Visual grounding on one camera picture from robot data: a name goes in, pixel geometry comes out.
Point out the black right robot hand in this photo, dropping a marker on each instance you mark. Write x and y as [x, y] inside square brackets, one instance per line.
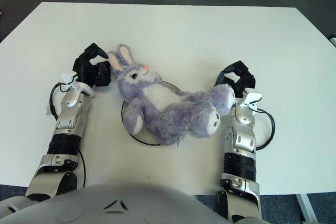
[245, 79]

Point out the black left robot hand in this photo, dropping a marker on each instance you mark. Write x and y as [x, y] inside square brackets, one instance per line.
[84, 69]

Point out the purple plush bunny doll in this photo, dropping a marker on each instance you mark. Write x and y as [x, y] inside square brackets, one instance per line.
[162, 113]

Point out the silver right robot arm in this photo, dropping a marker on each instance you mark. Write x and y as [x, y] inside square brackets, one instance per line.
[241, 129]

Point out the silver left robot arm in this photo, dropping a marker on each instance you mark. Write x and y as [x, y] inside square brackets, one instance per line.
[71, 108]

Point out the white plate with black rim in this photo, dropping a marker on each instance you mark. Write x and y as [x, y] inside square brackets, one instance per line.
[144, 138]

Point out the silver robot torso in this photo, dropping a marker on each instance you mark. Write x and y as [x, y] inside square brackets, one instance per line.
[118, 203]

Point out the white table leg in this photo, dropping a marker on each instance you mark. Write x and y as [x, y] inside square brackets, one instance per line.
[304, 207]

